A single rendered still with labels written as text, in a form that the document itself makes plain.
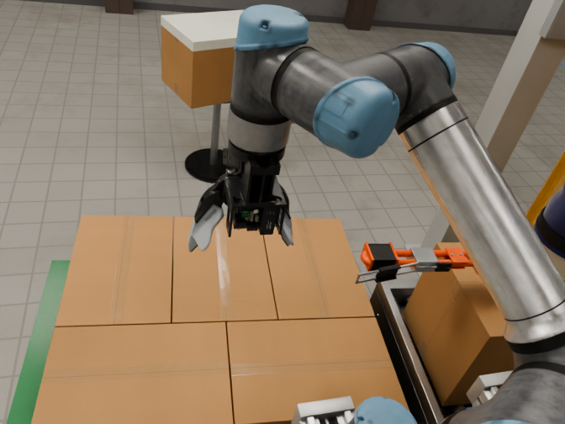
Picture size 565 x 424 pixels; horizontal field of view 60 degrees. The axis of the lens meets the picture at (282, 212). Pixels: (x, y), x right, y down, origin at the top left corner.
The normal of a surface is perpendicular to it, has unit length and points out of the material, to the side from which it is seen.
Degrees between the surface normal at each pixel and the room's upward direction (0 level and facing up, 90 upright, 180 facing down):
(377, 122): 90
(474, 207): 70
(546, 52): 90
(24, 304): 0
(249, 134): 89
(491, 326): 0
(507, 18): 90
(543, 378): 35
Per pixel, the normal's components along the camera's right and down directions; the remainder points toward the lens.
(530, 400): -0.26, -0.94
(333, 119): -0.64, 0.20
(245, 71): -0.72, 0.36
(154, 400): 0.14, -0.76
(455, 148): -0.16, 0.02
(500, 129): 0.15, 0.65
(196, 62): 0.58, 0.59
